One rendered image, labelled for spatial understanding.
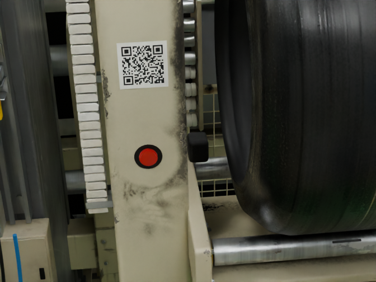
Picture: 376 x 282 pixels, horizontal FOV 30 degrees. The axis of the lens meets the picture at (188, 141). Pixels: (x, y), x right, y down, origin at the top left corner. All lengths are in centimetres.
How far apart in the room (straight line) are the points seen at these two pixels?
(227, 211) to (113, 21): 56
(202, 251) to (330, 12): 43
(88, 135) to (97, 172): 7
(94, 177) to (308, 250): 37
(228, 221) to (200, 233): 29
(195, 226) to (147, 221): 9
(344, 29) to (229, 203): 66
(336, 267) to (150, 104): 42
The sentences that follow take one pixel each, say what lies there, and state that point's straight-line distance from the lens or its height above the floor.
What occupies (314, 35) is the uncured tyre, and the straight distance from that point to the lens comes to 91.
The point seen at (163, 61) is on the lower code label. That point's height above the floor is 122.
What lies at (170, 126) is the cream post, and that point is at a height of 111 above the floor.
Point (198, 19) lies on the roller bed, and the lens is 147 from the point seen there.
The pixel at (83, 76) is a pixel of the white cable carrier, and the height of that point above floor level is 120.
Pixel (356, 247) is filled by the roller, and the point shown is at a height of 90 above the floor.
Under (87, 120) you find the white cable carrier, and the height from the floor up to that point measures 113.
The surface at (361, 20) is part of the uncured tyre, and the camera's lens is 93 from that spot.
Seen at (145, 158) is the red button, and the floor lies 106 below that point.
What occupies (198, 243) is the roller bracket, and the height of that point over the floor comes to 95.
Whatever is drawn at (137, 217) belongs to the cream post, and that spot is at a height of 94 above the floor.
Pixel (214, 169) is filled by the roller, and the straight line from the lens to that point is 140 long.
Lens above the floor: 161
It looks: 28 degrees down
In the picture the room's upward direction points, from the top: 2 degrees counter-clockwise
